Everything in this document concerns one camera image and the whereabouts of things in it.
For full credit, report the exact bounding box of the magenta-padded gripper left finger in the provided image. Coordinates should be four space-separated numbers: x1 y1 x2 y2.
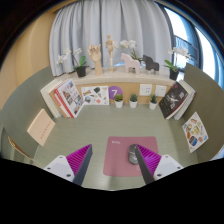
43 143 94 187

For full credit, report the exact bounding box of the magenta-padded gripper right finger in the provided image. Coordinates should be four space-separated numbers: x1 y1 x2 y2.
134 143 184 185

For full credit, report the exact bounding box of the grey computer mouse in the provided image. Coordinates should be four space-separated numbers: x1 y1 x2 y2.
128 143 141 166

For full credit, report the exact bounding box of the pink mouse pad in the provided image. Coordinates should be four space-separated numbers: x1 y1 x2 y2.
102 135 160 178

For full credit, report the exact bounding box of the beige card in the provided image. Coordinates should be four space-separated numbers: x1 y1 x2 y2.
26 108 57 147

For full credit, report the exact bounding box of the large cartoon sticker sheet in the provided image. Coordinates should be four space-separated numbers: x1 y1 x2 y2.
181 111 210 154

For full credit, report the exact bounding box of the small spiky potted plant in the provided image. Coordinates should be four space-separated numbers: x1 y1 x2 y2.
148 93 159 111

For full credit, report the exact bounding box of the brown book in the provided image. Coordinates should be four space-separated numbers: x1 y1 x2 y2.
48 88 69 119

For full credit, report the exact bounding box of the small dark-green potted plant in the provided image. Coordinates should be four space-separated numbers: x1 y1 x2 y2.
128 93 139 109

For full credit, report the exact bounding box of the photo-covered magazine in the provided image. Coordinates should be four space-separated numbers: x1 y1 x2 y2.
54 78 85 119

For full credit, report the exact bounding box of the dark cover book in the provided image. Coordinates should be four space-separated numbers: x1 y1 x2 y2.
158 81 189 120

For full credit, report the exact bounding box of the small sticker sheet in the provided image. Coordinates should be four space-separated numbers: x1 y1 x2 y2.
80 85 110 106

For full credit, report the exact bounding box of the white cover book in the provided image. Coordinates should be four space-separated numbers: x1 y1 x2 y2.
171 79 194 120

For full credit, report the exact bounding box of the thick white book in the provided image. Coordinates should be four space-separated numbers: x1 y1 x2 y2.
39 79 64 119

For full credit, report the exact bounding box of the purple round sign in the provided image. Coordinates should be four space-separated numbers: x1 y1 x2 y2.
108 85 124 101

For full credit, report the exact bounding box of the light wooden desk ledge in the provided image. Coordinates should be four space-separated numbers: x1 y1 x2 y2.
54 68 178 106

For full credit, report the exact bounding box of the white orchid small black pot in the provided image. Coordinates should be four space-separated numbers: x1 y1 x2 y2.
55 47 89 79

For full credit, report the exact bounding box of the large white orchid black pot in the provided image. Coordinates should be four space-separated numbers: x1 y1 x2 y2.
162 46 192 82

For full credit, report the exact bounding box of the dark grey horse figure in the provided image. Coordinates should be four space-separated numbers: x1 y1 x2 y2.
142 54 160 74

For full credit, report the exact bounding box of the wooden hand model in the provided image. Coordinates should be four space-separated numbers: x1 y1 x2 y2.
87 43 104 77

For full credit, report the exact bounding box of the wooden mannequin figure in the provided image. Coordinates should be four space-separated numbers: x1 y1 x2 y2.
104 34 119 73

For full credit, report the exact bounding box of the window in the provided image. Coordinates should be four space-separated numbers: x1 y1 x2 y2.
163 6 224 91

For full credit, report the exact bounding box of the white orchid behind horses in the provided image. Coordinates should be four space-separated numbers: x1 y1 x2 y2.
119 39 144 64

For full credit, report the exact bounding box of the grey curtain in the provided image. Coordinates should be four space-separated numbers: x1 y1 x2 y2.
49 0 174 78

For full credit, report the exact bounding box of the white wall socket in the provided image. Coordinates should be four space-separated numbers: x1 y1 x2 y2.
154 84 168 98
138 83 153 97

